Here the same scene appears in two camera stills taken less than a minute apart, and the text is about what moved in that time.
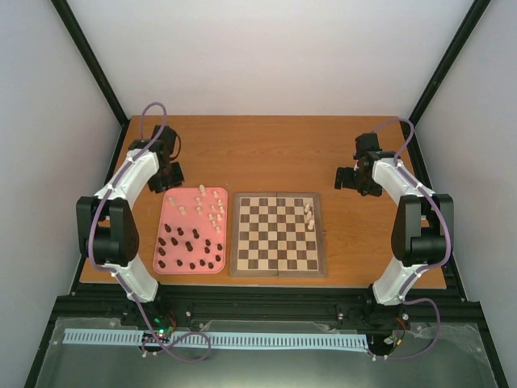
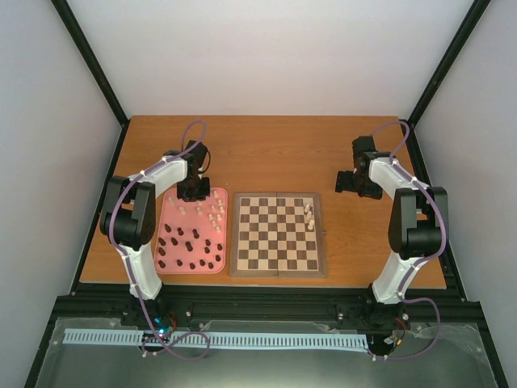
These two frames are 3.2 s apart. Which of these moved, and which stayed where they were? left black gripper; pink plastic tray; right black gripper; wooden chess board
Moved: left black gripper
Stayed: wooden chess board; right black gripper; pink plastic tray
